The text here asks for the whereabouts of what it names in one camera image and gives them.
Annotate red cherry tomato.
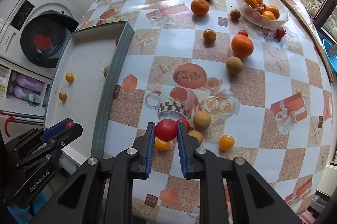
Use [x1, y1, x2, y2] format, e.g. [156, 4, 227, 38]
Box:
[176, 118, 191, 132]
[275, 27, 286, 41]
[238, 30, 249, 37]
[155, 119, 178, 142]

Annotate yellow cherry tomato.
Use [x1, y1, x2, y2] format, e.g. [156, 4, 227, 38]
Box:
[59, 92, 67, 101]
[65, 73, 74, 83]
[203, 29, 217, 44]
[219, 135, 235, 151]

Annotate brown longan near tray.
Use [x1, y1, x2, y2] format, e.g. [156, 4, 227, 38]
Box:
[193, 111, 211, 130]

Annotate purple detergent bottle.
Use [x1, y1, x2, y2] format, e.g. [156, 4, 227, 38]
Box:
[11, 72, 43, 93]

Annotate white tray box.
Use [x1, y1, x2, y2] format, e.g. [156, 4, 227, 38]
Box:
[45, 21, 134, 165]

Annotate checkered fruit tablecloth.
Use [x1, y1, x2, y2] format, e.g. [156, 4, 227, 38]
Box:
[79, 0, 333, 214]

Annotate brown longan fruit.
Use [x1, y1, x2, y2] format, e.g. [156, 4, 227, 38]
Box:
[226, 56, 244, 75]

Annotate washing machine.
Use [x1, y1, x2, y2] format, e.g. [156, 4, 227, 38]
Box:
[1, 0, 80, 78]

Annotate large mandarin orange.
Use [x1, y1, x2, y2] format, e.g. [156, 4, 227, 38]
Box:
[231, 34, 254, 57]

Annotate small mandarin orange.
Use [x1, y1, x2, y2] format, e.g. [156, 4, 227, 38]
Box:
[190, 0, 209, 16]

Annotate dark longan beside bowl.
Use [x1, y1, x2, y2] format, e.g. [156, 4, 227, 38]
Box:
[230, 9, 241, 21]

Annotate clear glass fruit bowl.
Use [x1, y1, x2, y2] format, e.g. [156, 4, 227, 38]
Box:
[236, 0, 289, 30]

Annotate blue plastic basin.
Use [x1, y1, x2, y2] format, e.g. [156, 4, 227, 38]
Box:
[323, 39, 337, 73]

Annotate long wooden board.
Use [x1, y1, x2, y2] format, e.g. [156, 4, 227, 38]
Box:
[244, 0, 335, 83]

